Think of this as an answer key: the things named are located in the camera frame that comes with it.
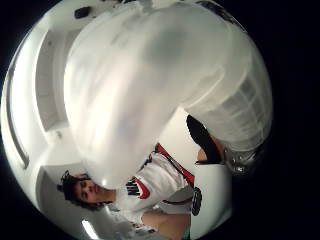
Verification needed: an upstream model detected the shiny silver object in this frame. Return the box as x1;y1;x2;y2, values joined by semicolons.
222;145;265;176

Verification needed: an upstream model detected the black flat device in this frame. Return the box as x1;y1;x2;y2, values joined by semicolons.
191;186;203;217

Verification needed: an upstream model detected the the person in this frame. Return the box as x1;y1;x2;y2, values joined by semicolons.
56;142;203;240

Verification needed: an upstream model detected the long ceiling lamp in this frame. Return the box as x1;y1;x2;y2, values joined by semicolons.
81;218;100;240

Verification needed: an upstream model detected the small black object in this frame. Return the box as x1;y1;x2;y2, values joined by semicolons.
73;5;92;20

